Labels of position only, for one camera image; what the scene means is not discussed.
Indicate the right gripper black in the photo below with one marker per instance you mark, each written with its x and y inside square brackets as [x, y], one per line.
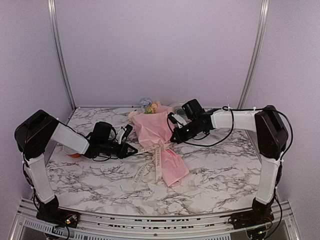
[180, 137]

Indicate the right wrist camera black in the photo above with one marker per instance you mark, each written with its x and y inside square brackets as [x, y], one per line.
[177, 120]

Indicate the orange white bowl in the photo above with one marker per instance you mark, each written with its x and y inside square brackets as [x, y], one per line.
[70, 152]

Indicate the left aluminium frame post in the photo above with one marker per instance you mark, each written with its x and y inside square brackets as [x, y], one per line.
[59, 52]

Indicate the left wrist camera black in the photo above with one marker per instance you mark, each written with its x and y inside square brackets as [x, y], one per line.
[123, 133]

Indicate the aluminium frame post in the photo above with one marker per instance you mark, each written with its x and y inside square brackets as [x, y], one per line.
[261, 28]
[59, 52]

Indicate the right aluminium frame post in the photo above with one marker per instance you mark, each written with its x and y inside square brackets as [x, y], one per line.
[261, 28]

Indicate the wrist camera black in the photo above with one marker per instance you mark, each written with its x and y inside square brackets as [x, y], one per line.
[177, 120]
[123, 133]

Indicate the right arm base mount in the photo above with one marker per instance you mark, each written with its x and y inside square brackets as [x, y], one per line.
[249, 218]

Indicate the pink rose fake flower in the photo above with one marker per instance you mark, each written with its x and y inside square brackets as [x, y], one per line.
[151, 109]

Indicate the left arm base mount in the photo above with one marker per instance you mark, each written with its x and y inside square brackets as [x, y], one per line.
[60, 217]

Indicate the blue white fake flower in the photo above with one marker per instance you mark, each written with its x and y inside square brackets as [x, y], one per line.
[145, 102]

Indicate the aluminium front rail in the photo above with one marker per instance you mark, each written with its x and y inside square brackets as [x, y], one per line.
[103, 226]

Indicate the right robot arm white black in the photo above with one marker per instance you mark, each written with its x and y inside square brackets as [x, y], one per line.
[271, 132]

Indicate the pink wrapping paper sheet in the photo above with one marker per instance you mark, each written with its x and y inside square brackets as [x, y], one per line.
[153, 133]

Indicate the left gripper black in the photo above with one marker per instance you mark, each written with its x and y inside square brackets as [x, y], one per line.
[123, 153]

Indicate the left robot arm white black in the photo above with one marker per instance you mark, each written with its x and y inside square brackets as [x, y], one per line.
[33, 136]

